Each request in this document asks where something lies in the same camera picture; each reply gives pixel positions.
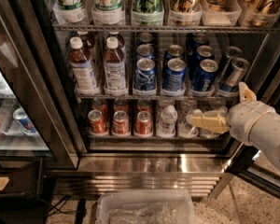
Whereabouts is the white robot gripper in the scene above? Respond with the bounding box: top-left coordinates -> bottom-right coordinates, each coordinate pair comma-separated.
190,82 -> 275,146

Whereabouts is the blue pepsi can front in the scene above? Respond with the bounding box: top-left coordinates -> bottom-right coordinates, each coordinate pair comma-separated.
191,59 -> 218,92

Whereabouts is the blue pepsi can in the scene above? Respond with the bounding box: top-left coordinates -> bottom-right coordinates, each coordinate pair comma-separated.
189,45 -> 215,79
191,59 -> 218,92
186,33 -> 209,55

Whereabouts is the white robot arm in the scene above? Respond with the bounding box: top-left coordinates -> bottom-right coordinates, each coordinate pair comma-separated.
190,82 -> 280,170

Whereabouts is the water bottle front middle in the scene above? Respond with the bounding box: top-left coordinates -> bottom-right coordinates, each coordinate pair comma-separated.
178,109 -> 202,138

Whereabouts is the water bottle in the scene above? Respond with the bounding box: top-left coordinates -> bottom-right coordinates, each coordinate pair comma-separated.
157,105 -> 177,138
178,109 -> 202,138
199,106 -> 228,139

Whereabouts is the silver red bull can back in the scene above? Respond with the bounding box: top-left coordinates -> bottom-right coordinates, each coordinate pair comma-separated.
218,46 -> 243,79

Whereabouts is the blue can front middle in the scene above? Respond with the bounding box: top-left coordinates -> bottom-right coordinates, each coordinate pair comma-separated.
162,58 -> 187,91

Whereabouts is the blue pepsi can back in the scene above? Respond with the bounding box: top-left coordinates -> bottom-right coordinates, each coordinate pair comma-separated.
186,33 -> 209,55

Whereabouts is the blue can behind middle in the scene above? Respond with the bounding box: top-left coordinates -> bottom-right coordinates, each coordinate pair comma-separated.
163,44 -> 184,65

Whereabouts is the orange soda can back right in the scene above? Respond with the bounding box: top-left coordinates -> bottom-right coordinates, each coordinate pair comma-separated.
136,99 -> 152,113

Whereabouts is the orange soda can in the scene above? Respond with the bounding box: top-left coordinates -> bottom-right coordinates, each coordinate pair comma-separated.
113,99 -> 129,112
135,111 -> 152,134
92,98 -> 108,119
136,99 -> 152,113
88,109 -> 107,133
112,110 -> 129,134

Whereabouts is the orange soda can front right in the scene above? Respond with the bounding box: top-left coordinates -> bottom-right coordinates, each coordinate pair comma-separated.
135,111 -> 152,134

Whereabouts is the blue patterned can front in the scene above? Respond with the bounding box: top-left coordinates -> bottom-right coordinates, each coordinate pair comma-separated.
135,58 -> 157,91

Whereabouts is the blue patterned can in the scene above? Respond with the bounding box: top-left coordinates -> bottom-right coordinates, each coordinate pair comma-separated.
135,58 -> 157,91
136,32 -> 155,46
135,44 -> 155,60

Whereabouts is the stainless steel fridge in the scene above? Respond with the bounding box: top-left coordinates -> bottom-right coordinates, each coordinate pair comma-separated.
47,0 -> 280,199

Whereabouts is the gold can top right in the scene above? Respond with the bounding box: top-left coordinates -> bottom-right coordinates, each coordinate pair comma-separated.
238,0 -> 280,27

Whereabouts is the orange soda can back middle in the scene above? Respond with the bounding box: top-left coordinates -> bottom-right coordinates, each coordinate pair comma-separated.
113,99 -> 129,112

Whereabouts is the blue patterned can back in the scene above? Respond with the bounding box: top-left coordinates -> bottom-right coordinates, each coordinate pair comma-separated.
136,32 -> 155,46

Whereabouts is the orange soda can front middle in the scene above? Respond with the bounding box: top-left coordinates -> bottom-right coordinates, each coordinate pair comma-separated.
112,110 -> 129,134

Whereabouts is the gold can top shelf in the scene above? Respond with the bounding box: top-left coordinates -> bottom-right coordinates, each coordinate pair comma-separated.
170,0 -> 200,25

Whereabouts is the green can top shelf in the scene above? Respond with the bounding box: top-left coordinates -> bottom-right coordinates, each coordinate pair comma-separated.
132,0 -> 163,25

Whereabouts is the orange soda can back left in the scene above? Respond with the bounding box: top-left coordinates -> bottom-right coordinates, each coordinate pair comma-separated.
92,98 -> 108,119

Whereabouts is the orange soda can front left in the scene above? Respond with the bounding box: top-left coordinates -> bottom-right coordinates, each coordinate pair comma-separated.
88,109 -> 107,133

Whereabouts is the white orange can top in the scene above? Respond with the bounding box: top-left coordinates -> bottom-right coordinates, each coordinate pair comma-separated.
94,0 -> 122,24

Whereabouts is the white can top left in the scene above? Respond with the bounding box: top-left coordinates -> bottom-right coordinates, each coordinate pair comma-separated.
55,0 -> 85,23

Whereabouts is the left glass fridge door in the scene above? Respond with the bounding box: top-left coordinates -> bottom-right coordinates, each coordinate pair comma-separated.
0,0 -> 83,169

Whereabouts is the blue white can left fridge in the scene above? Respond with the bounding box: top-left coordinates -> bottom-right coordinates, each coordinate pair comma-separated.
13,107 -> 37,134

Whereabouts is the water bottle front right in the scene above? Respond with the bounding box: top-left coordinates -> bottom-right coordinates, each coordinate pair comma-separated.
199,106 -> 228,139

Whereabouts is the water bottle front left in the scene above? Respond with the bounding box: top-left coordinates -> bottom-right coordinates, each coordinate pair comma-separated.
157,105 -> 177,138

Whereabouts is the tea bottle front right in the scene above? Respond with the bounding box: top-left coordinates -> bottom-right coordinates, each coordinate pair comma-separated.
103,36 -> 126,91

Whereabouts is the tea bottle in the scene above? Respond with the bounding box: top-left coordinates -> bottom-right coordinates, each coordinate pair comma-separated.
77,32 -> 96,57
108,32 -> 126,53
69,36 -> 99,94
103,36 -> 126,91

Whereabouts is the clear plastic storage bin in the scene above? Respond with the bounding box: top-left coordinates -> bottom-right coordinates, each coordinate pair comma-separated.
95,189 -> 196,224

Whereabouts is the tea bottle back right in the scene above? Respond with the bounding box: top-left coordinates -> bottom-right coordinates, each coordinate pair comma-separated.
108,32 -> 126,53

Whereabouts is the tea bottle front left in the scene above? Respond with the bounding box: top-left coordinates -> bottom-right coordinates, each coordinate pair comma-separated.
69,36 -> 99,94

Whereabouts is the tea bottle back left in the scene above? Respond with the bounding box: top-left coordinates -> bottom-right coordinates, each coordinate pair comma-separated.
77,32 -> 96,57

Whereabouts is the black cable on floor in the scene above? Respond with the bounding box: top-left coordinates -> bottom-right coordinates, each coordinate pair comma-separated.
48,195 -> 87,224

